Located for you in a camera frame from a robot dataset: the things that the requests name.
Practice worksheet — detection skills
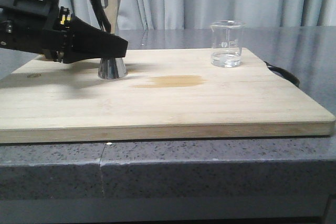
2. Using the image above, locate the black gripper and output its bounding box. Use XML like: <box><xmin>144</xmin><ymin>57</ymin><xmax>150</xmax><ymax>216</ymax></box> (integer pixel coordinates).
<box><xmin>1</xmin><ymin>0</ymin><xmax>128</xmax><ymax>63</ymax></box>

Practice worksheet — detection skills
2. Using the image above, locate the steel hourglass jigger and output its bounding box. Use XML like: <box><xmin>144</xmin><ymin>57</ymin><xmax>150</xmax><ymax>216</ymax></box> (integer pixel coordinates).
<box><xmin>90</xmin><ymin>0</ymin><xmax>128</xmax><ymax>80</ymax></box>

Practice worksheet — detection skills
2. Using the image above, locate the clear glass measuring beaker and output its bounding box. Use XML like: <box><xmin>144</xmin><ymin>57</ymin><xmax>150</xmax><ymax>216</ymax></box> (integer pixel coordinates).
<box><xmin>210</xmin><ymin>20</ymin><xmax>245</xmax><ymax>68</ymax></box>

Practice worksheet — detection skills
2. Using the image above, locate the light wooden cutting board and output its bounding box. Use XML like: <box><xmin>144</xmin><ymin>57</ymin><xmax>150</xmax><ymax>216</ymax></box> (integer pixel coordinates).
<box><xmin>1</xmin><ymin>49</ymin><xmax>335</xmax><ymax>143</ymax></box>

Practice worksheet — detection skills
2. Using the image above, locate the black cutting board handle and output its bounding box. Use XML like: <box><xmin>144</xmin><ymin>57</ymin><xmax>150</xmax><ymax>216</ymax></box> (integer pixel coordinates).
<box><xmin>265</xmin><ymin>61</ymin><xmax>300</xmax><ymax>87</ymax></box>

